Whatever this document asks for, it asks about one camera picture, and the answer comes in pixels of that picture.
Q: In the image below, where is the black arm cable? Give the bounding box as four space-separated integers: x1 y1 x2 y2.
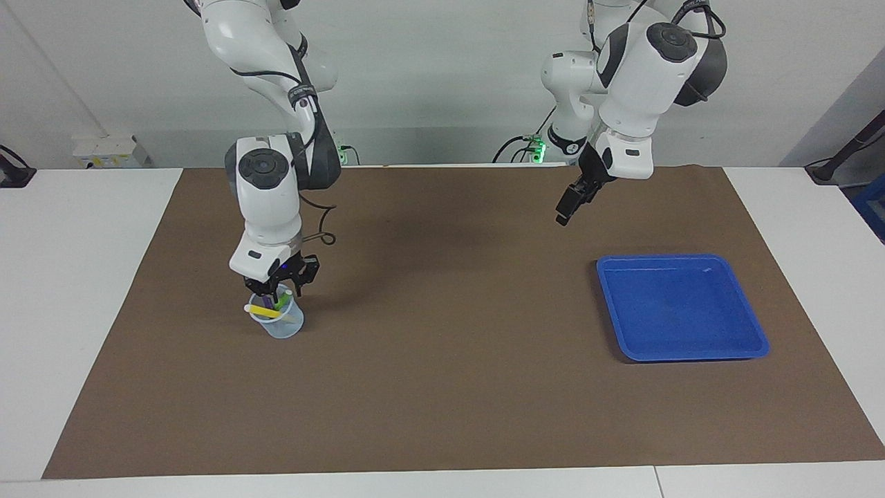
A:
228 38 339 248
586 0 728 41

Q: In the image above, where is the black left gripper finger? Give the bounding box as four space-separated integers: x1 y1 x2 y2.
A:
555 181 589 227

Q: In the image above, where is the black base cable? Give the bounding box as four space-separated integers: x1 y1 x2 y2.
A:
492 102 557 165

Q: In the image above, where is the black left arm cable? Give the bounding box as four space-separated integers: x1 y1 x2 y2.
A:
586 0 728 41

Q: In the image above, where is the translucent plastic cup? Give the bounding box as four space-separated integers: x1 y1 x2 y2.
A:
248 285 305 340

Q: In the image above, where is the blue plastic tray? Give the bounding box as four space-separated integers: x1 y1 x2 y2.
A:
596 254 770 362

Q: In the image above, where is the white wall outlet box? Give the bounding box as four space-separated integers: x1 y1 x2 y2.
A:
72 134 150 169

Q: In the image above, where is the black stand pole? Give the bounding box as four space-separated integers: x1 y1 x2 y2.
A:
805 111 885 185

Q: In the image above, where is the black table clamp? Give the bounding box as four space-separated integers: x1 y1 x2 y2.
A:
0 145 37 189

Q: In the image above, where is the brown table mat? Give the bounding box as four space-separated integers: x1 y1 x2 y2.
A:
41 165 885 480

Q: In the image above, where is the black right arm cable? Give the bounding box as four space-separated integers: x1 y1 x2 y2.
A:
228 38 339 248

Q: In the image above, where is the blue crate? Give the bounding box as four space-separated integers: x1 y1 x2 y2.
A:
852 176 885 243

